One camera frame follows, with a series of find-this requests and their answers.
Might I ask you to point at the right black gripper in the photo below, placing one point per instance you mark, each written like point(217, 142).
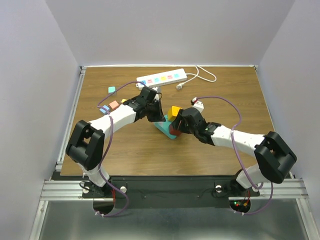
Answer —
point(176, 123)

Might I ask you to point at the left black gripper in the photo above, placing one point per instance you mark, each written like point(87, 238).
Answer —
point(159, 116)

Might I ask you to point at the brown patterned cube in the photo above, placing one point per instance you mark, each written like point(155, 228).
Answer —
point(173, 131)

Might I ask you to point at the teal triangular block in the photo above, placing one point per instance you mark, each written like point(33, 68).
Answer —
point(164, 127)

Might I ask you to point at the yellow cube socket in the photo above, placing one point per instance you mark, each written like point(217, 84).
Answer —
point(173, 113)

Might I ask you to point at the white power strip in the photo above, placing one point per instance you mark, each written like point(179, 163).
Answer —
point(161, 79)

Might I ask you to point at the salmon charger plug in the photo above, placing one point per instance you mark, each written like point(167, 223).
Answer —
point(114, 105)

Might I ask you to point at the teal charger plug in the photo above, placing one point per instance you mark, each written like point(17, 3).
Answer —
point(112, 90)

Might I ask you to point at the blue charger plug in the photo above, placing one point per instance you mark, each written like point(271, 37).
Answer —
point(105, 109)

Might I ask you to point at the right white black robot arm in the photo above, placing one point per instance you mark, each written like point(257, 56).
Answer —
point(274, 157)

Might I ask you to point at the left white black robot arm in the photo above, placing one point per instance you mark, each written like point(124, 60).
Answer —
point(90, 141)

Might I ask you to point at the white three-pin plug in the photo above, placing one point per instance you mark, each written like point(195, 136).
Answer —
point(179, 86)

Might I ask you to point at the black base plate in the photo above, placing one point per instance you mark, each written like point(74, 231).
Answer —
point(164, 192)

